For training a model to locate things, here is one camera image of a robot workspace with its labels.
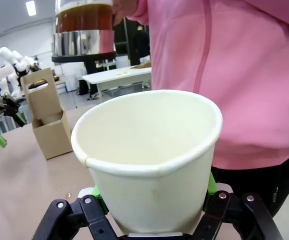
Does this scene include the person in pink hoodie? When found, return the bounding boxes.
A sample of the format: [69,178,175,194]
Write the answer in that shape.
[126,0,289,171]

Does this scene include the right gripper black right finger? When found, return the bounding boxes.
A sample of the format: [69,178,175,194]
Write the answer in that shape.
[196,172,285,240]

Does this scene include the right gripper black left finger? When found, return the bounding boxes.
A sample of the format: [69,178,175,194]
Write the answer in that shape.
[33,184,119,240]

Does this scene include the glass kettle with brown tea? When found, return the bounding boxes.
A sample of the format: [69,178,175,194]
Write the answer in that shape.
[51,0,118,64]

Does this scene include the background person in black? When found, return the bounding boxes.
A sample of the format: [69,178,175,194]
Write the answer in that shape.
[131,26,151,66]

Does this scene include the black trousers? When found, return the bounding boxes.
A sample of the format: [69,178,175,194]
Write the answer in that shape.
[210,147,289,218]

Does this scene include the long white folding table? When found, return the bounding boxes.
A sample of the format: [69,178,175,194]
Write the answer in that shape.
[81,66,152,102]

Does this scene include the white paper cup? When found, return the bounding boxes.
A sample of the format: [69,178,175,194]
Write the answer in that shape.
[70,89,224,236]

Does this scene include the brown cardboard cup carrier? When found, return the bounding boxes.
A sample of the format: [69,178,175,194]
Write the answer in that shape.
[21,67,74,161]

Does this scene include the ceiling light panel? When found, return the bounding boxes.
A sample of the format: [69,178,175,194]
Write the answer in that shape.
[25,0,37,17]

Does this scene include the person's right hand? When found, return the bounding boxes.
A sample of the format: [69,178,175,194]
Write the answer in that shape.
[112,0,140,26]

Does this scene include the flat brown item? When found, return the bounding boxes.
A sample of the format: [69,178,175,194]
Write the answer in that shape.
[131,62,152,70]

